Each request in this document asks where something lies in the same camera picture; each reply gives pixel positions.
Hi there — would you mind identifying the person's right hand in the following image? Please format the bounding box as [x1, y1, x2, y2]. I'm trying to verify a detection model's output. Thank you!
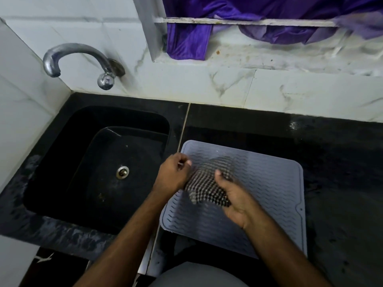
[214, 169, 261, 230]

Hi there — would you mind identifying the purple cloth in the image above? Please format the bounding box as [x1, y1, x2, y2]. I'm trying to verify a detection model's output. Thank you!
[162, 0, 383, 61]

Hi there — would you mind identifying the person's left forearm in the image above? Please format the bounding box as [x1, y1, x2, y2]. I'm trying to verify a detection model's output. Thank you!
[73, 188, 169, 287]

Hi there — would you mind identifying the grey ribbed drying mat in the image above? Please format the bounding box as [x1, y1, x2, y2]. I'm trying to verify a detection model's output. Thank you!
[159, 140, 308, 260]

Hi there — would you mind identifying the black sink basin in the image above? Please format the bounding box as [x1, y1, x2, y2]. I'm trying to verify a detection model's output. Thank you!
[23, 105, 170, 235]

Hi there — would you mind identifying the person's grey clothing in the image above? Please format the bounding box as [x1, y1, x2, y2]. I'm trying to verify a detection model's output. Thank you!
[149, 261, 249, 287]

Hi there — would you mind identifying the person's right forearm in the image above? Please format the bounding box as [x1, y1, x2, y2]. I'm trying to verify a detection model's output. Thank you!
[242, 209, 333, 287]

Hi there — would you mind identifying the black white checkered cloth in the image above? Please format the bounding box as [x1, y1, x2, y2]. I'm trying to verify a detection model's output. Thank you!
[184, 156, 237, 207]

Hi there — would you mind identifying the white window frame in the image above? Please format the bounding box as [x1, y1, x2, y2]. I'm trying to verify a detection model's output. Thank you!
[132, 0, 350, 62]

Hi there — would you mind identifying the person's left hand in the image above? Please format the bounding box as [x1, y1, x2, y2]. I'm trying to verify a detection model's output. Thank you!
[152, 152, 192, 198]

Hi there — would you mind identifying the chrome wall faucet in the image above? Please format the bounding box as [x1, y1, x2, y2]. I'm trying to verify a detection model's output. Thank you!
[42, 43, 125, 90]

